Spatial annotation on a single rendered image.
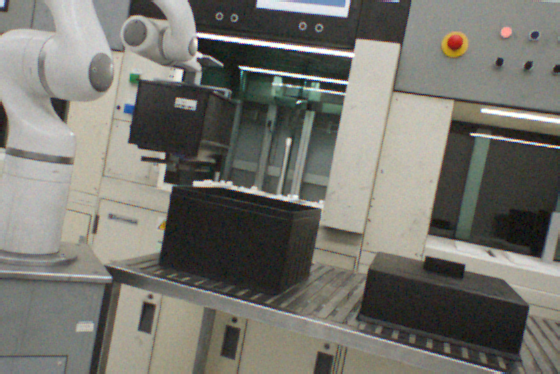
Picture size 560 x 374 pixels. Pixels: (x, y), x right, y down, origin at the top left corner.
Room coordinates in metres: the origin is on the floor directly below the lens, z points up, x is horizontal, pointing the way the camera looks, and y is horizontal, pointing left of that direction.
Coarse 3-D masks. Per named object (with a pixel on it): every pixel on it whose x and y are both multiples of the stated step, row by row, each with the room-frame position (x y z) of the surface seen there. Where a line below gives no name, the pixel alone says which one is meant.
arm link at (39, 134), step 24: (0, 48) 1.01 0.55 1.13; (24, 48) 0.99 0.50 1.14; (0, 72) 1.00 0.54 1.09; (24, 72) 1.00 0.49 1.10; (0, 96) 1.00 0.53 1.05; (24, 96) 1.02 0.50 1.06; (48, 96) 1.08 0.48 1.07; (24, 120) 0.99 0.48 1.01; (48, 120) 1.01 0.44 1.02; (24, 144) 0.98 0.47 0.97; (48, 144) 0.99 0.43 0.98; (72, 144) 1.03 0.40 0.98
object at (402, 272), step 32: (384, 256) 1.21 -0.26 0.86; (384, 288) 1.00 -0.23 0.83; (416, 288) 0.99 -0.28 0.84; (448, 288) 0.98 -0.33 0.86; (480, 288) 1.02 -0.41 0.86; (512, 288) 1.11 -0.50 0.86; (384, 320) 1.00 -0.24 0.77; (416, 320) 0.99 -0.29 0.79; (448, 320) 0.98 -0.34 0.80; (480, 320) 0.96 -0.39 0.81; (512, 320) 0.95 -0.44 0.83; (512, 352) 0.95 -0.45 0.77
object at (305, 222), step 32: (192, 192) 1.13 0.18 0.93; (224, 192) 1.40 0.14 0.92; (192, 224) 1.13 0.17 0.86; (224, 224) 1.11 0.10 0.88; (256, 224) 1.09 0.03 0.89; (288, 224) 1.07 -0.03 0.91; (160, 256) 1.14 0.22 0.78; (192, 256) 1.12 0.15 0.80; (224, 256) 1.10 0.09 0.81; (256, 256) 1.08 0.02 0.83; (288, 256) 1.10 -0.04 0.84; (256, 288) 1.08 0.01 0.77; (288, 288) 1.14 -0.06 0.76
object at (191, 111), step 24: (192, 72) 1.54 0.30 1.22; (144, 96) 1.48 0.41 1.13; (168, 96) 1.46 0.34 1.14; (192, 96) 1.44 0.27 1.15; (216, 96) 1.48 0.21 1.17; (144, 120) 1.48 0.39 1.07; (168, 120) 1.46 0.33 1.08; (192, 120) 1.44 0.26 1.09; (216, 120) 1.50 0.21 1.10; (144, 144) 1.47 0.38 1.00; (168, 144) 1.45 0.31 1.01; (192, 144) 1.43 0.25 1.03; (216, 144) 1.52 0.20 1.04; (192, 168) 1.52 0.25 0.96; (216, 168) 1.62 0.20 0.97
